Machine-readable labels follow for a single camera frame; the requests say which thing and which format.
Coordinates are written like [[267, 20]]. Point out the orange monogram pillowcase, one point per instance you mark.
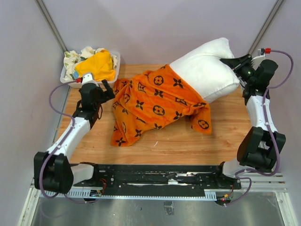
[[153, 100]]

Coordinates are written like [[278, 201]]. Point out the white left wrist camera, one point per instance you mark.
[[88, 78]]

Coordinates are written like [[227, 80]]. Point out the white pillow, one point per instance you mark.
[[203, 70]]

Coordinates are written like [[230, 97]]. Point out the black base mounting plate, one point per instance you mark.
[[196, 176]]

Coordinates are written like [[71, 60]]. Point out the left aluminium frame post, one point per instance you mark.
[[48, 18]]

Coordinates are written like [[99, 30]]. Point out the right aluminium frame post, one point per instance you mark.
[[268, 21]]

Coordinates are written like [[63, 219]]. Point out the white plastic bin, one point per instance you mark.
[[68, 81]]

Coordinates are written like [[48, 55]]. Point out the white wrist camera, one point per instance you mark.
[[88, 78], [260, 55]]

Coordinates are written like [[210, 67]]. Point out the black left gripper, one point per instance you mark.
[[109, 94]]

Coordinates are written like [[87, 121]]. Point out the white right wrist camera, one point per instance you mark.
[[260, 55]]

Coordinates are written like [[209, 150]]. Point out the floral patterned cloth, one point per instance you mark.
[[73, 60]]

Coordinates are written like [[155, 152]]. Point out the aluminium frame post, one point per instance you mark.
[[48, 18], [268, 21]]

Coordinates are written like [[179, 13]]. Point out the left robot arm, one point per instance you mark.
[[52, 169]]

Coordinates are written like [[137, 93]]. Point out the slotted aluminium cable rail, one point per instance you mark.
[[158, 193]]

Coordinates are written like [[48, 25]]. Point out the yellow cloth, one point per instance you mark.
[[100, 64]]

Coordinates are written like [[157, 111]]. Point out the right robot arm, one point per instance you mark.
[[260, 150]]

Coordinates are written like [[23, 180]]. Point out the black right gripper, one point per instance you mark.
[[238, 63]]

